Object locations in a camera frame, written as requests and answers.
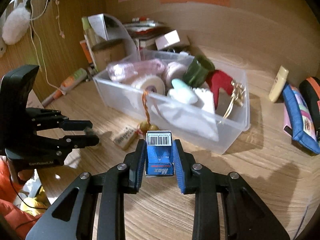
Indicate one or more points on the small white cardboard box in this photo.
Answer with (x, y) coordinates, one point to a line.
(172, 39)

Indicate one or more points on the red cloth pouch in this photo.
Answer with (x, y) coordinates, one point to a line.
(217, 80)

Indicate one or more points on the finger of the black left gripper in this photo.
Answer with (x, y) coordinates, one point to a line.
(71, 142)
(75, 124)

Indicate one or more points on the clear plastic storage bin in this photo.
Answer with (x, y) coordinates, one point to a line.
(207, 130)

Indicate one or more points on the stack of books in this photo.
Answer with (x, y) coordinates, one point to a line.
(145, 33)

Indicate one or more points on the blue staple box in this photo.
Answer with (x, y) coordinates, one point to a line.
(159, 160)

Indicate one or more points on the cream lotion bottle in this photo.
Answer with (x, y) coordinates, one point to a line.
(278, 84)

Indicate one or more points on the red white glue stick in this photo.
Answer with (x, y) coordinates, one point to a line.
(140, 19)

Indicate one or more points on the blue pencil case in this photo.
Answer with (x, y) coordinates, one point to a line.
(303, 130)

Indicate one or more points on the white tape roll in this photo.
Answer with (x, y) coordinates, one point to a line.
(151, 83)

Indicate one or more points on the person's left hand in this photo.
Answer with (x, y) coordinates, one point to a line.
(19, 176)

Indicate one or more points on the green orange tube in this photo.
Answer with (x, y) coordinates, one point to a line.
(66, 86)

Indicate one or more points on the dark green glass bottle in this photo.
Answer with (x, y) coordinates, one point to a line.
(198, 71)

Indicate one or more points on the black orange zip pouch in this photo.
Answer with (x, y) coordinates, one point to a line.
(309, 89)

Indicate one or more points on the white pink jar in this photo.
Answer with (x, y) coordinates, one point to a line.
(174, 70)

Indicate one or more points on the white printed paper sheet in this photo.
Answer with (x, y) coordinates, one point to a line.
(98, 24)

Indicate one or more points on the pink notebook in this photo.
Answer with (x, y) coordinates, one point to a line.
(286, 123)

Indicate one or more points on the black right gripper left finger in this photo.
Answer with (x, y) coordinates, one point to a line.
(71, 216)

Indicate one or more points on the orange book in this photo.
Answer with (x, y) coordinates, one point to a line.
(85, 49)

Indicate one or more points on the gold bell charm with tag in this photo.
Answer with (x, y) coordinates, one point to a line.
(125, 138)

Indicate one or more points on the teal tube with clear cap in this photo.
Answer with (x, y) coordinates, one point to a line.
(182, 92)

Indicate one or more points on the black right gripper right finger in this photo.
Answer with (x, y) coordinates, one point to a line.
(223, 200)

